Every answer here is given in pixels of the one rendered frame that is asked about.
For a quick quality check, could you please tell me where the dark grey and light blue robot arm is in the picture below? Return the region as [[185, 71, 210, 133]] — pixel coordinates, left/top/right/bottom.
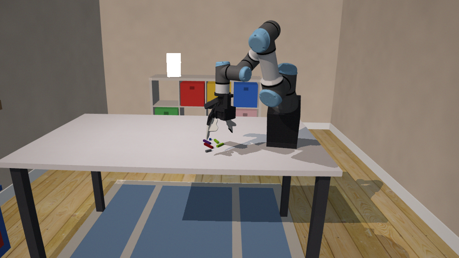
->
[[215, 20, 298, 113]]

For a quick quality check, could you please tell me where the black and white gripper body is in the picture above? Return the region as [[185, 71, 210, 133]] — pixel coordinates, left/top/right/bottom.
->
[[212, 92, 236, 121]]

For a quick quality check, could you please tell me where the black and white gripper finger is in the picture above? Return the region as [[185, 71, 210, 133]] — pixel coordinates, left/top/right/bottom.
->
[[206, 110, 218, 140], [226, 120, 236, 133]]

